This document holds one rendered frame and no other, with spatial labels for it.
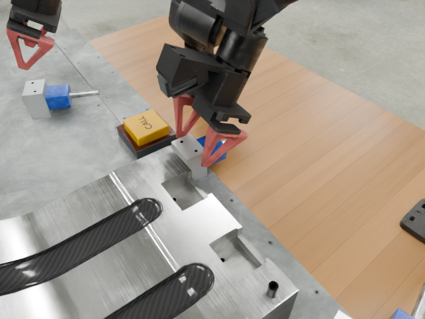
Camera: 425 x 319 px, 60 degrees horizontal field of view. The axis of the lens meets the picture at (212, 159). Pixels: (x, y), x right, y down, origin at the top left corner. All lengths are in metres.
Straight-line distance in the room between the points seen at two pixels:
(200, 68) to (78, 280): 0.28
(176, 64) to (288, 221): 0.27
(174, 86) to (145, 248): 0.20
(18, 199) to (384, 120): 0.66
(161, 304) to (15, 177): 0.37
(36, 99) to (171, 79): 0.35
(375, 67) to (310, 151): 1.99
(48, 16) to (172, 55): 0.26
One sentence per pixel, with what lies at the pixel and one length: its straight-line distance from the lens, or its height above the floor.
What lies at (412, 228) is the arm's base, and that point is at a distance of 0.60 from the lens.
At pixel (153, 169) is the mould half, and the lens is 0.49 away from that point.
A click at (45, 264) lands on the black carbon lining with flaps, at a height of 0.88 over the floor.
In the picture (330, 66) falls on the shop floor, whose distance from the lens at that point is 2.53.
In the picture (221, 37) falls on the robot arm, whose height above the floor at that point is 1.00.
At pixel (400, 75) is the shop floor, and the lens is 2.61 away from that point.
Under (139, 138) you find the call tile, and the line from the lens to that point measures 0.62.
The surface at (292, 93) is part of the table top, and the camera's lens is 0.80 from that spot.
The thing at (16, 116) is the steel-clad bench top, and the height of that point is 0.80.
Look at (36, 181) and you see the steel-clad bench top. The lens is 0.66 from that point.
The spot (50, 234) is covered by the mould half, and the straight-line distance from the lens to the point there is 0.47.
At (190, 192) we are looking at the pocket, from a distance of 0.50.
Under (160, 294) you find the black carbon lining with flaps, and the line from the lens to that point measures 0.40.
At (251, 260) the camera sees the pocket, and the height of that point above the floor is 0.86.
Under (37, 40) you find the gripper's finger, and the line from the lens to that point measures 0.65.
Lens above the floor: 1.24
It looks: 45 degrees down
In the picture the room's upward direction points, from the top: straight up
